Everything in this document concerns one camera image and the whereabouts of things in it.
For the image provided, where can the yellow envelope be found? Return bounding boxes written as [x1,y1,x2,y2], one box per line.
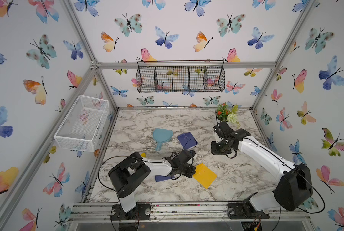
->
[193,163,217,189]

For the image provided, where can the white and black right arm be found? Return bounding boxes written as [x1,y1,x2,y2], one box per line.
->
[211,122,313,211]

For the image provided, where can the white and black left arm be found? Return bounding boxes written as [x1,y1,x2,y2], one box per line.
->
[108,149,196,213]

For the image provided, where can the artificial flowers in white pot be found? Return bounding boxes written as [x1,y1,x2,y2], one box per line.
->
[215,102,240,128]

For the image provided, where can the teal plastic scoop dish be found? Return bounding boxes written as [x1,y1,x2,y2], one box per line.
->
[153,128,173,152]

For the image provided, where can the black wire wall basket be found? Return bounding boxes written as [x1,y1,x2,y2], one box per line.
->
[135,60,225,93]

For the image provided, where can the white mesh wall basket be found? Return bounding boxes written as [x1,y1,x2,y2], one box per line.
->
[54,95,109,152]

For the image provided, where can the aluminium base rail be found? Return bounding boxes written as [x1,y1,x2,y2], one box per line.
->
[69,202,310,223]

